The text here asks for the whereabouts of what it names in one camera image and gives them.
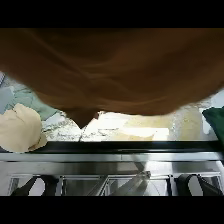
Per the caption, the cream garment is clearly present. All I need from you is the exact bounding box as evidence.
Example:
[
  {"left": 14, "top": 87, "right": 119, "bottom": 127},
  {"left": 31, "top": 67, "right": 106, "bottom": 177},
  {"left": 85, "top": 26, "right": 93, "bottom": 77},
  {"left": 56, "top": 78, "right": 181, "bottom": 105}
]
[{"left": 0, "top": 102, "right": 48, "bottom": 154}]

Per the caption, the dark green garment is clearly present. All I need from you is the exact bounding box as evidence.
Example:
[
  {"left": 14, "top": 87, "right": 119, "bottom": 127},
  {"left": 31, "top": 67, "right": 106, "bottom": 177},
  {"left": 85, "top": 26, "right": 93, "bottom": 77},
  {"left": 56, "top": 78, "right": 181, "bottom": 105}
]
[{"left": 201, "top": 105, "right": 224, "bottom": 146}]

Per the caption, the silver frame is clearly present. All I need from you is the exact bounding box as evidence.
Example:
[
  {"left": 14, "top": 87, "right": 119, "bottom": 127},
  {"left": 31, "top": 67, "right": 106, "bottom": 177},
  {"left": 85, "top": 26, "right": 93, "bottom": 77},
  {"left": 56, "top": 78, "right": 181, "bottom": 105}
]
[{"left": 0, "top": 151, "right": 224, "bottom": 197}]

